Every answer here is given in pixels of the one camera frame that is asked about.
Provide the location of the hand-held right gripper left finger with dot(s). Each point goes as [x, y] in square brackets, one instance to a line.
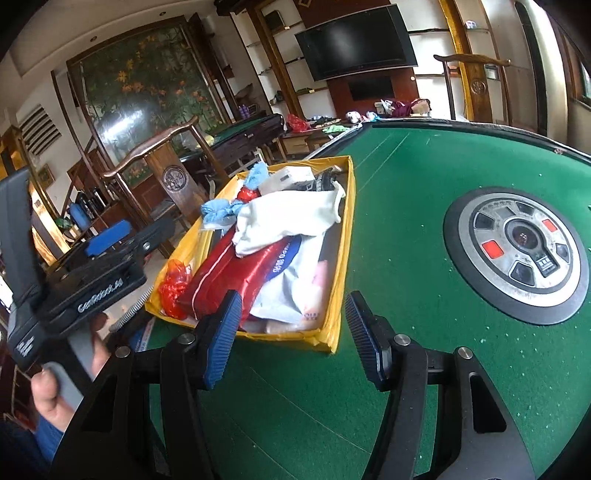
[224, 339]

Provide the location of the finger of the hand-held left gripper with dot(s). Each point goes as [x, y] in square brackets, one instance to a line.
[108, 242]
[147, 240]

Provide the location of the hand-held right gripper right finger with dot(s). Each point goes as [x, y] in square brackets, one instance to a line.
[362, 337]

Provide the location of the blue white wet wipes pack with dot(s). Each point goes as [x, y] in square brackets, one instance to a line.
[288, 177]

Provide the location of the person's left forearm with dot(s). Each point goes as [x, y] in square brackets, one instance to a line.
[48, 443]

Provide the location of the person's left hand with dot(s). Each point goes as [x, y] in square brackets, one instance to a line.
[46, 397]

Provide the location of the blue water jug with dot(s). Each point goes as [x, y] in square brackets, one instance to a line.
[79, 216]

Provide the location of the crumpled red plastic bag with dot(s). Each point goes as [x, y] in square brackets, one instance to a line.
[173, 286]

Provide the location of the red plastic package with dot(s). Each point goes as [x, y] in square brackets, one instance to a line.
[221, 277]

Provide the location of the carved wooden armchair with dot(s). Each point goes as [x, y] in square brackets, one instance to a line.
[478, 87]
[173, 177]

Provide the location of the pink white packet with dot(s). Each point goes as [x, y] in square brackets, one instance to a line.
[314, 281]

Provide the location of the white printed plastic bag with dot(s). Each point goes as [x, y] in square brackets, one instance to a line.
[295, 265]

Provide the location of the round table control panel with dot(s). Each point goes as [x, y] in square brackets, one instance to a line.
[471, 258]

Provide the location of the white cloth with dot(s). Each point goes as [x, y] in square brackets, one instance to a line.
[286, 217]

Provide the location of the dark mahjong table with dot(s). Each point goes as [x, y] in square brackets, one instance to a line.
[249, 129]

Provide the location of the green felt mahjong table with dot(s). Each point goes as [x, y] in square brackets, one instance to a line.
[415, 184]

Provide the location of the black packet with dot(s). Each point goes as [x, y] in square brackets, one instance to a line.
[323, 180]

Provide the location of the low wooden television cabinet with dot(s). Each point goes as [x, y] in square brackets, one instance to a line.
[295, 143]

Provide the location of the green cloth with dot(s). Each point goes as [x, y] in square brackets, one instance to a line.
[334, 129]

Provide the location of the maroon cloth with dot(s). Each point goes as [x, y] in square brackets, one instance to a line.
[404, 108]

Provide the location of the black flat television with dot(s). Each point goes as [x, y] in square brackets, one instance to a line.
[355, 41]

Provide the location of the wooden framed window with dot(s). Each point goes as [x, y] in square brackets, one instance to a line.
[585, 78]

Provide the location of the white wall vent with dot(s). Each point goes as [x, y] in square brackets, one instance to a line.
[41, 129]

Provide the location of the floral wall painting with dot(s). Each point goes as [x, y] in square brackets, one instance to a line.
[147, 92]

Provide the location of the wooden wall shelf unit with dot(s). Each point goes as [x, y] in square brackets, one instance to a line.
[455, 27]

